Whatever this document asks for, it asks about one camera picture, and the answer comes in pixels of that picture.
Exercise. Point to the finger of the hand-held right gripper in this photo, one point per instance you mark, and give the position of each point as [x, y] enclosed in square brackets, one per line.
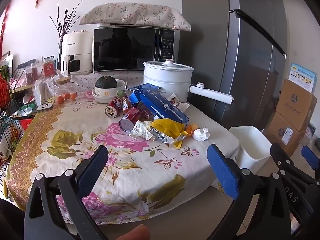
[311, 158]
[283, 158]

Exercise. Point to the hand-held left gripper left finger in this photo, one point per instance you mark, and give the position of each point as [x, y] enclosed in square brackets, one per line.
[93, 170]

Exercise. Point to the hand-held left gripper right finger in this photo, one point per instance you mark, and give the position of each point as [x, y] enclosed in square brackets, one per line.
[223, 171]

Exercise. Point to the white plastic bin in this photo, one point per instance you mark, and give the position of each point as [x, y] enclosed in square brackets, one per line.
[250, 142]

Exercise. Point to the white tissue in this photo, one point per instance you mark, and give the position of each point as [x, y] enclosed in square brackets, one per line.
[200, 133]

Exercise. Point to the aluminium foil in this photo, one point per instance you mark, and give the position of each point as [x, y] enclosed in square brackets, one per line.
[140, 130]

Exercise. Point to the red soda can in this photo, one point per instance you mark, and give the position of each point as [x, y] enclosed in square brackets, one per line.
[132, 117]
[115, 106]

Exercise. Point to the yellow snack bag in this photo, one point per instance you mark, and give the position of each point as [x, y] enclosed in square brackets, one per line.
[167, 128]

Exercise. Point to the large blue carton box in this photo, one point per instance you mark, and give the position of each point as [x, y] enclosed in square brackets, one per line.
[165, 107]

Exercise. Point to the blue white carton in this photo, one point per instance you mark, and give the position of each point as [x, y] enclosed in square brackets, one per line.
[140, 92]

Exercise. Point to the person's left hand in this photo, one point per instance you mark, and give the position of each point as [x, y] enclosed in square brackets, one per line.
[135, 233]

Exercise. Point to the cardboard box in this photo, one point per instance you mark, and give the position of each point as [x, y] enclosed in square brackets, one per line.
[295, 102]
[282, 132]

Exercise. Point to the floral tablecloth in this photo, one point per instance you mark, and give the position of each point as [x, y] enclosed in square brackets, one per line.
[75, 135]

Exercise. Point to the small orange fruit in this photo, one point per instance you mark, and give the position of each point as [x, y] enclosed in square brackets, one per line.
[60, 99]
[66, 96]
[73, 96]

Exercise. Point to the small black white box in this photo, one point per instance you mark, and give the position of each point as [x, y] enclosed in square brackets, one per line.
[45, 106]

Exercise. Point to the white red snack wrapper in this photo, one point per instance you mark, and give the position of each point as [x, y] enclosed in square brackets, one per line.
[178, 102]

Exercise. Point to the white flower print bowl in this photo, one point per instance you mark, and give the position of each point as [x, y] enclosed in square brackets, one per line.
[113, 88]

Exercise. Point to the glass jar with wooden lid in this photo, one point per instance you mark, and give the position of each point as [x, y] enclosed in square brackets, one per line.
[66, 87]

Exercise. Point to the green pumpkin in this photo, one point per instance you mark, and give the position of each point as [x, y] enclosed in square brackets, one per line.
[106, 82]

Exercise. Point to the small flower print cloth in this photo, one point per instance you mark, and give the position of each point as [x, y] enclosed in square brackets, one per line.
[85, 81]

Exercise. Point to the white plastic bag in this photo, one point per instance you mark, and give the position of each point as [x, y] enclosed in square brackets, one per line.
[43, 91]

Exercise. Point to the white electric cooking pot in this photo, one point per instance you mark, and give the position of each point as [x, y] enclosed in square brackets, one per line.
[167, 80]

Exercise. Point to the red label spice jar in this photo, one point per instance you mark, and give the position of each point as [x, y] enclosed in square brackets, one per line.
[49, 67]

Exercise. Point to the small spice jar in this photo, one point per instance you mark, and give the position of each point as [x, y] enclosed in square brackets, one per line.
[34, 73]

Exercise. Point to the cream air fryer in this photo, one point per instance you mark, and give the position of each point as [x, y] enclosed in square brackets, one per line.
[77, 52]

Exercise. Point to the black microwave oven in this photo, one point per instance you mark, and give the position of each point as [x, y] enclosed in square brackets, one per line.
[120, 47]

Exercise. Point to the grey refrigerator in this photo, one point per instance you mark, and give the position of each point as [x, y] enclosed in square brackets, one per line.
[212, 42]

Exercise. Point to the dry dark branches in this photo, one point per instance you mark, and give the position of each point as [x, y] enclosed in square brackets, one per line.
[63, 22]

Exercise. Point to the floral microwave cover cloth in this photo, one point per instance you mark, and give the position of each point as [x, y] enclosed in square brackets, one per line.
[130, 13]

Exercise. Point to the blue wall leaflet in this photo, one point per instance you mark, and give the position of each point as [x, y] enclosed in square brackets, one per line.
[303, 76]

